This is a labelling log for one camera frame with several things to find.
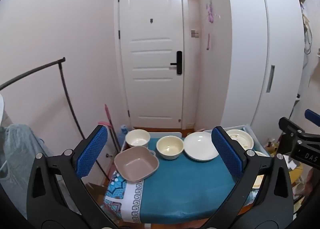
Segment pink mop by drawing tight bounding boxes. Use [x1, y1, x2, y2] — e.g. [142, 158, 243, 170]
[99, 104, 121, 155]

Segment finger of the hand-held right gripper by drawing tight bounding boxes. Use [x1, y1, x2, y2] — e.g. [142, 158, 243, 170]
[304, 109, 320, 127]
[278, 117, 320, 155]

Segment grey wardrobe handle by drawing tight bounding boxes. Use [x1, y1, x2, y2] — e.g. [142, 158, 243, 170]
[266, 65, 275, 93]

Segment teal patterned tablecloth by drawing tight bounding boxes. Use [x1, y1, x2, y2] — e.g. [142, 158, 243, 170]
[104, 131, 260, 224]

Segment cream printed plate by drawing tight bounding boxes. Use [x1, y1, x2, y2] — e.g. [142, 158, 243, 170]
[225, 129, 255, 149]

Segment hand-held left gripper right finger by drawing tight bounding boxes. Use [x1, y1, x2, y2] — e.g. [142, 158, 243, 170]
[207, 126, 293, 229]

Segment hanging white cables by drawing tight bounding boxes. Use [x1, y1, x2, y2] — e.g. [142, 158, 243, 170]
[302, 6, 313, 54]

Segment cream bowl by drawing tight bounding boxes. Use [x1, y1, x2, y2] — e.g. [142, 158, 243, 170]
[156, 136, 185, 160]

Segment white deep bowl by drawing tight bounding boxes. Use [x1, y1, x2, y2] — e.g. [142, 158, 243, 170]
[125, 129, 151, 149]

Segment pink square basin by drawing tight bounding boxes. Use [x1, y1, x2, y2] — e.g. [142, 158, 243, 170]
[114, 146, 160, 182]

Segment white storage crate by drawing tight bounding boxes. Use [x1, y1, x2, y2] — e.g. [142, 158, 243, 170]
[202, 124, 272, 157]

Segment white panelled door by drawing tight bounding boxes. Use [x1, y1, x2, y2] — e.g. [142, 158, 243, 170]
[117, 0, 188, 130]

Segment grey knitted cloth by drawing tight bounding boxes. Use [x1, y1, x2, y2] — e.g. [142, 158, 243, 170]
[0, 124, 54, 194]

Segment yellow stool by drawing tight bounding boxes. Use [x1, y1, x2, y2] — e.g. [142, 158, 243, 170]
[287, 164, 304, 185]

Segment black clothes rack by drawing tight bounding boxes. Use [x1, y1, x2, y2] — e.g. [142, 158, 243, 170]
[0, 57, 87, 139]

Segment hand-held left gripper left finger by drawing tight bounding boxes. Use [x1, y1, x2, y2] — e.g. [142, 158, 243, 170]
[26, 125, 118, 229]

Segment purple wall decoration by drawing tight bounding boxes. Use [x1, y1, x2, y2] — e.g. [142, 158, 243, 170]
[205, 0, 221, 23]

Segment white plate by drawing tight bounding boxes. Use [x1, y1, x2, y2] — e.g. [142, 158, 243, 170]
[184, 132, 220, 162]

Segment blue water bottle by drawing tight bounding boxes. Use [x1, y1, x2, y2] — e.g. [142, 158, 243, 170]
[120, 125, 129, 145]

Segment black door lock handle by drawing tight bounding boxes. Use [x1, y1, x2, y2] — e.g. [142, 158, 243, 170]
[170, 51, 183, 75]

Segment white wardrobe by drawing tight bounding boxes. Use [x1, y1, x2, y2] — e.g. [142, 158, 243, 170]
[220, 0, 310, 134]

